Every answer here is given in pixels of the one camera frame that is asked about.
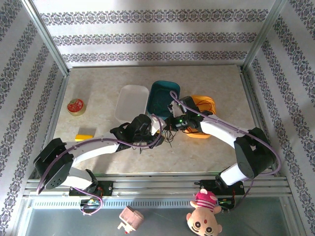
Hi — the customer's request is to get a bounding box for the thin red cable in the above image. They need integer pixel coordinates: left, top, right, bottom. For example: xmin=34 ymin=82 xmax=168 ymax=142
xmin=195 ymin=96 xmax=215 ymax=113

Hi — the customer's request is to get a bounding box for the orange plastic tray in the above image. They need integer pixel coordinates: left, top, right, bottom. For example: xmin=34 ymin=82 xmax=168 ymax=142
xmin=182 ymin=94 xmax=217 ymax=140

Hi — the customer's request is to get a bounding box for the white plastic tray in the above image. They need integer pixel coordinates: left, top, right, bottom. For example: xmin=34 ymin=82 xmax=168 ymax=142
xmin=115 ymin=84 xmax=150 ymax=124

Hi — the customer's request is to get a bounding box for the teal plastic tray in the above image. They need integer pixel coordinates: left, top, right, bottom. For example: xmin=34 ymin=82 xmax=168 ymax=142
xmin=146 ymin=80 xmax=181 ymax=118

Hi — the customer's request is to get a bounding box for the yellow block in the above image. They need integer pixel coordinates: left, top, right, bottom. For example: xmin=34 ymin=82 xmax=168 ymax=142
xmin=75 ymin=134 xmax=95 ymax=142

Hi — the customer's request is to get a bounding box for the clear tape roll red core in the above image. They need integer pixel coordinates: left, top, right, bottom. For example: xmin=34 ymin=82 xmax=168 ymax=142
xmin=67 ymin=98 xmax=87 ymax=117

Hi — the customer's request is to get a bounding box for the pink toy block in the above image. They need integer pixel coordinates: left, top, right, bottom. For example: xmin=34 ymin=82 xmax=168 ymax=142
xmin=117 ymin=206 xmax=145 ymax=234

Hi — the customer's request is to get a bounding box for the plush doll pink hat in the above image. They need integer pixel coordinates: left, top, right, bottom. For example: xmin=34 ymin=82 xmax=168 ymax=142
xmin=186 ymin=188 xmax=223 ymax=236

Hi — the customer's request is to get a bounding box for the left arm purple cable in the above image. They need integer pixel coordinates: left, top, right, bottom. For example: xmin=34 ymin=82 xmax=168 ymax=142
xmin=36 ymin=114 xmax=163 ymax=216

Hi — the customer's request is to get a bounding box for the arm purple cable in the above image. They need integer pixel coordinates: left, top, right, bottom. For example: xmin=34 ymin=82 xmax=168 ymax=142
xmin=36 ymin=114 xmax=163 ymax=216
xmin=169 ymin=90 xmax=283 ymax=209

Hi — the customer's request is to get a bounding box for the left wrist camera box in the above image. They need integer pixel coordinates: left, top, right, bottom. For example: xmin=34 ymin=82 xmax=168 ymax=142
xmin=149 ymin=115 xmax=163 ymax=136

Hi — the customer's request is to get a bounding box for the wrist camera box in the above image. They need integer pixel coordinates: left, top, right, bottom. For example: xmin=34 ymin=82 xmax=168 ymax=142
xmin=149 ymin=115 xmax=163 ymax=136
xmin=167 ymin=100 xmax=184 ymax=118

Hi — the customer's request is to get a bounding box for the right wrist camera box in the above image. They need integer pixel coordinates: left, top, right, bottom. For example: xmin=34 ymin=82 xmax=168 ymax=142
xmin=167 ymin=100 xmax=184 ymax=118

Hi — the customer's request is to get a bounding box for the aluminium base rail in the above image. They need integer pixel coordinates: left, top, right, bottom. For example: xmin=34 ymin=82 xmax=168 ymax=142
xmin=23 ymin=172 xmax=293 ymax=197

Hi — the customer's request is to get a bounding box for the slotted cable duct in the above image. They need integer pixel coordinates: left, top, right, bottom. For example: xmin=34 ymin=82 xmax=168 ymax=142
xmin=29 ymin=198 xmax=284 ymax=209

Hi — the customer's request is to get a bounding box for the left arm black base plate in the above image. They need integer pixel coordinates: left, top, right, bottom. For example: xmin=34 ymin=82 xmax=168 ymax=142
xmin=68 ymin=180 xmax=114 ymax=197

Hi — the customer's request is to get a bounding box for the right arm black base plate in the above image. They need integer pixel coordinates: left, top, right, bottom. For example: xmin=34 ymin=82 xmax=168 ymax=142
xmin=194 ymin=177 xmax=246 ymax=196

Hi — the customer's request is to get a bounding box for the aluminium side rail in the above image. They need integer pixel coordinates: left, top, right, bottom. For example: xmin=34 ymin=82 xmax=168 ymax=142
xmin=237 ymin=66 xmax=281 ymax=177
xmin=36 ymin=73 xmax=70 ymax=177

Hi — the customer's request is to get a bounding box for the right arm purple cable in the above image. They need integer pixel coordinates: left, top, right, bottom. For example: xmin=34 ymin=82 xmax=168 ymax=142
xmin=169 ymin=90 xmax=283 ymax=209

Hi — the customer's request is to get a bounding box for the aluminium frame post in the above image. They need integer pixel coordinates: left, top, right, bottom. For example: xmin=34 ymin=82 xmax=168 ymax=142
xmin=242 ymin=0 xmax=289 ymax=72
xmin=21 ymin=0 xmax=70 ymax=76

